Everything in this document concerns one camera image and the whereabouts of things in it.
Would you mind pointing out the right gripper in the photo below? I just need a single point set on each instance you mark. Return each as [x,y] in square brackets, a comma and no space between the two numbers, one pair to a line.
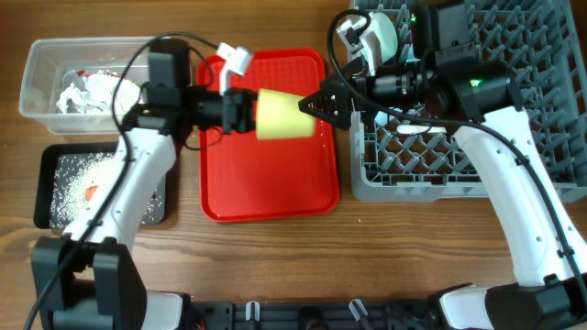
[356,93]

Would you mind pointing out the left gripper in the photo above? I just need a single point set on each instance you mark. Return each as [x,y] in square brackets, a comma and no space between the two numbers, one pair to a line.
[230,111]

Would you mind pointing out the yellow plastic cup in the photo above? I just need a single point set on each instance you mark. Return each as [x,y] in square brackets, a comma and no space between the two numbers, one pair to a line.
[278,116]

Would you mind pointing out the white plastic spoon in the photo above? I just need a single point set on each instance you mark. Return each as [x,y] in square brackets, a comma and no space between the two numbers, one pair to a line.
[409,130]

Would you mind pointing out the mint green bowl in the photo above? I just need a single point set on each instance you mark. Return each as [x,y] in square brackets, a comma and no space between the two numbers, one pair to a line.
[387,39]

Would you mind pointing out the white napkin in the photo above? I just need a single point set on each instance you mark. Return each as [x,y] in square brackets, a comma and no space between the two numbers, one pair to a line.
[97,95]

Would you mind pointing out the red chili wrapper scrap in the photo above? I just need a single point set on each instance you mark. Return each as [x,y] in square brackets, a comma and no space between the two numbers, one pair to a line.
[87,74]

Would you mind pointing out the orange carrot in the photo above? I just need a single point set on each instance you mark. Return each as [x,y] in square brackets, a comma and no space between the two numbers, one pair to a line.
[89,192]

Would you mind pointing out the white rice pile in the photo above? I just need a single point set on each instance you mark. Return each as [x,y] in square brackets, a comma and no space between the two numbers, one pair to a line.
[74,174]

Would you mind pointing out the light blue plate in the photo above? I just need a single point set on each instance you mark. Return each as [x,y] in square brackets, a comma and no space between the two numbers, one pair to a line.
[383,119]

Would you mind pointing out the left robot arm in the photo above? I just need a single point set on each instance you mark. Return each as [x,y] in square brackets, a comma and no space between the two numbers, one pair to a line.
[86,278]

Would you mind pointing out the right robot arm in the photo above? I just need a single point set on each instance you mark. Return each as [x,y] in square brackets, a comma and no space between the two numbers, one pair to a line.
[448,85]

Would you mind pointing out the grey dishwasher rack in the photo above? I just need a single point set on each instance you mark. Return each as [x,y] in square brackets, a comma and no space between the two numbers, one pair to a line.
[538,41]

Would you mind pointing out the red serving tray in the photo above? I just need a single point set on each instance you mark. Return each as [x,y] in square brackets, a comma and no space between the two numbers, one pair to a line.
[243,178]

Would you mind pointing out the black plastic tray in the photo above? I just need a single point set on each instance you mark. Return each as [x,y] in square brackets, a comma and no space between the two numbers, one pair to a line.
[48,165]

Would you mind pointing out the clear plastic bin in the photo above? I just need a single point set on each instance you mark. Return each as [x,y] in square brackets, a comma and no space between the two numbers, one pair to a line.
[50,59]

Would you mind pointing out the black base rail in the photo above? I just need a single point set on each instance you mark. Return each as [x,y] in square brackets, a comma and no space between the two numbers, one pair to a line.
[356,314]

